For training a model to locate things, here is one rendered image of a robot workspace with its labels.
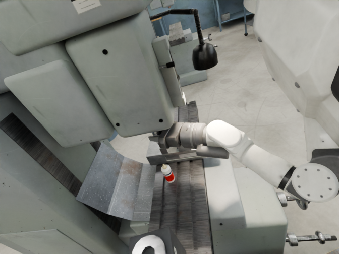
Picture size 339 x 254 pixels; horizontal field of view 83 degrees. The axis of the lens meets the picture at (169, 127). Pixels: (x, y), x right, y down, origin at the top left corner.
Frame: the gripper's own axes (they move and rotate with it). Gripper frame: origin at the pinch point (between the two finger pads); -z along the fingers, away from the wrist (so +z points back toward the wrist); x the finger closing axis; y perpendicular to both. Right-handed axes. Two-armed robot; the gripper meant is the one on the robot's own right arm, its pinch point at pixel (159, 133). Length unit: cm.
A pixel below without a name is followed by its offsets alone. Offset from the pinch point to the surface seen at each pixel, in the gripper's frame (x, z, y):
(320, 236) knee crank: -7, 57, 67
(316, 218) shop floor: -45, 65, 124
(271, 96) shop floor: -210, 29, 123
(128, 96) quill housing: 9.2, 4.1, -22.4
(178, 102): -2.1, 11.1, -12.3
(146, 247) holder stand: 34.2, 10.6, 7.2
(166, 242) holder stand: 31.2, 14.8, 8.3
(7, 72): 19.6, -19.5, -37.4
